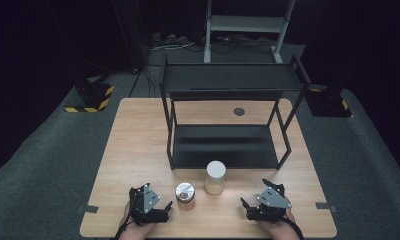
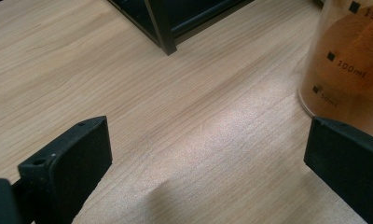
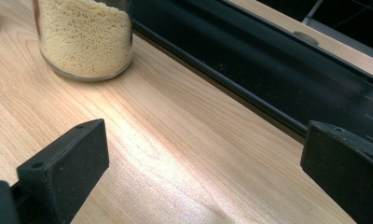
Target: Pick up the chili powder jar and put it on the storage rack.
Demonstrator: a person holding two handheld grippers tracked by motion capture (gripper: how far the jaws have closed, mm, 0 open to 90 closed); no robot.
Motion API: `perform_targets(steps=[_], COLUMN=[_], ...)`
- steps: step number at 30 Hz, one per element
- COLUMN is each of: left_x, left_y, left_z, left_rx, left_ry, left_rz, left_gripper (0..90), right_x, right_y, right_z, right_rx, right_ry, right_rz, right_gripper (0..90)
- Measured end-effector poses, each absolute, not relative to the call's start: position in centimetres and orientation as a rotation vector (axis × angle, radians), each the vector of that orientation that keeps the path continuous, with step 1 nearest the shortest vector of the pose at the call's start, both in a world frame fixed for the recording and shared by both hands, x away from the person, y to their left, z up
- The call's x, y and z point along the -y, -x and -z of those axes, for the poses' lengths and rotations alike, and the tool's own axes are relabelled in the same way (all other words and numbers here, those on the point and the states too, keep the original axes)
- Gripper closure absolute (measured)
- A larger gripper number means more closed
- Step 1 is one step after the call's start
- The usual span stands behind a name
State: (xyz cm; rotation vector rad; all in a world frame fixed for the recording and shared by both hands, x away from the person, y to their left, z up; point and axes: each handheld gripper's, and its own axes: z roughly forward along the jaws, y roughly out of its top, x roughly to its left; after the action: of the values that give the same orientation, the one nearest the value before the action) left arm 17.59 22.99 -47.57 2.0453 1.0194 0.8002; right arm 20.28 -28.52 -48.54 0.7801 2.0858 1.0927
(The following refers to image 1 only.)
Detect person's right hand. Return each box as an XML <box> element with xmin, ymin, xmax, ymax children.
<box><xmin>256</xmin><ymin>196</ymin><xmax>300</xmax><ymax>240</ymax></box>

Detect black base with striped tape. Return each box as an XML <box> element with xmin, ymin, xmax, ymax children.
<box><xmin>305</xmin><ymin>83</ymin><xmax>353</xmax><ymax>119</ymax></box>
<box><xmin>64</xmin><ymin>77</ymin><xmax>116</xmax><ymax>114</ymax></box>

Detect glass jar with silver lid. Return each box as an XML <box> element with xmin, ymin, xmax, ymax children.
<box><xmin>175</xmin><ymin>181</ymin><xmax>196</xmax><ymax>212</ymax></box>

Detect black tripod leg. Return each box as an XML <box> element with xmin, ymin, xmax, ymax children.
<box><xmin>127</xmin><ymin>65</ymin><xmax>146</xmax><ymax>99</ymax></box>

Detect right hand-held gripper cable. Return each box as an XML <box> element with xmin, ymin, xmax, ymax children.
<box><xmin>281</xmin><ymin>216</ymin><xmax>305</xmax><ymax>240</ymax></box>

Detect power strip with white cables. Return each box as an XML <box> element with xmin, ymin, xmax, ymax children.
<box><xmin>149</xmin><ymin>31</ymin><xmax>196</xmax><ymax>53</ymax></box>

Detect grey metal stand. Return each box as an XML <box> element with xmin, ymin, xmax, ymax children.
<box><xmin>203</xmin><ymin>0</ymin><xmax>296</xmax><ymax>65</ymax></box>

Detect grey tape piece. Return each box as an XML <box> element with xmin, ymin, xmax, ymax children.
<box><xmin>76</xmin><ymin>203</ymin><xmax>100</xmax><ymax>215</ymax></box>
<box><xmin>314</xmin><ymin>201</ymin><xmax>339</xmax><ymax>214</ymax></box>

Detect left hand-held gripper cable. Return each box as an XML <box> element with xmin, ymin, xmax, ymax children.
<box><xmin>113</xmin><ymin>214</ymin><xmax>133</xmax><ymax>240</ymax></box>

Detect black floor cables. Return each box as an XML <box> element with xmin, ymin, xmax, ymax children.
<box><xmin>196</xmin><ymin>33</ymin><xmax>276</xmax><ymax>55</ymax></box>

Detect glass jar with white lid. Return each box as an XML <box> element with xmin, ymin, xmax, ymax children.
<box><xmin>204</xmin><ymin>160</ymin><xmax>227</xmax><ymax>196</ymax></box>

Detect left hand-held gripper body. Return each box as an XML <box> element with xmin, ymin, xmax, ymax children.
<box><xmin>128</xmin><ymin>183</ymin><xmax>171</xmax><ymax>226</ymax></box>

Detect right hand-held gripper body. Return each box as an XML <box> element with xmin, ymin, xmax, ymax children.
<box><xmin>245</xmin><ymin>183</ymin><xmax>293</xmax><ymax>222</ymax></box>

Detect black metal two-tier shelf rack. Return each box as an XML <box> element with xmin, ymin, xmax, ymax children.
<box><xmin>159</xmin><ymin>53</ymin><xmax>312</xmax><ymax>172</ymax></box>

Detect person's left hand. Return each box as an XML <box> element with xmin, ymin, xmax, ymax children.
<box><xmin>118</xmin><ymin>201</ymin><xmax>156</xmax><ymax>240</ymax></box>

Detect hand-held gripper cable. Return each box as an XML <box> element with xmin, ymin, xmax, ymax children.
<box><xmin>113</xmin><ymin>214</ymin><xmax>133</xmax><ymax>240</ymax></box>
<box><xmin>281</xmin><ymin>216</ymin><xmax>305</xmax><ymax>240</ymax></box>

